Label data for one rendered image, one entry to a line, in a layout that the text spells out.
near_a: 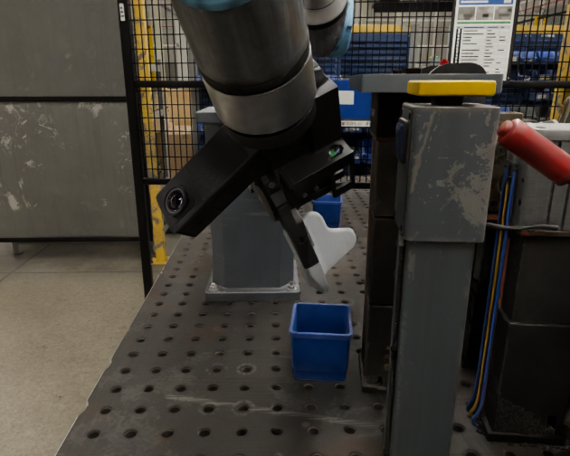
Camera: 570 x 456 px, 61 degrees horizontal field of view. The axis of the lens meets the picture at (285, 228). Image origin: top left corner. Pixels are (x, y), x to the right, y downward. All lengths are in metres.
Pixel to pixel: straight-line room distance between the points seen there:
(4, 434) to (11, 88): 2.08
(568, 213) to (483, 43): 1.43
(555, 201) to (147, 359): 0.66
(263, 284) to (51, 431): 1.14
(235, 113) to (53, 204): 3.14
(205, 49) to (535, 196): 0.43
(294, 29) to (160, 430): 0.58
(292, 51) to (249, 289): 0.81
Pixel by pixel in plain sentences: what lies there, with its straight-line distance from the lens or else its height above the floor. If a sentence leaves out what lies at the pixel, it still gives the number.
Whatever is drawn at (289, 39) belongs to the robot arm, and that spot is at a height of 1.18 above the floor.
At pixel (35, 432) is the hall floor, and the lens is 2.00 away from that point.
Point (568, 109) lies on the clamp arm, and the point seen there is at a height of 1.09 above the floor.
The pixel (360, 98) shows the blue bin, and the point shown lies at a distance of 1.74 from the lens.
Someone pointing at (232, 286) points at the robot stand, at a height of 0.73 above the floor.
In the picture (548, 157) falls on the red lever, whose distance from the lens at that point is 0.36.
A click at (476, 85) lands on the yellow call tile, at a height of 1.16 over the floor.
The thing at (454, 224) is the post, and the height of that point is 1.04.
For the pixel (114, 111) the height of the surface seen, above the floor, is 0.97.
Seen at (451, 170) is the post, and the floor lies 1.09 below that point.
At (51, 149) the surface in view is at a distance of 3.36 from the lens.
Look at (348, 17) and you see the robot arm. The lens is 1.00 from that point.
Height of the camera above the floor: 1.16
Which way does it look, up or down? 17 degrees down
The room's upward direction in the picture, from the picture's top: straight up
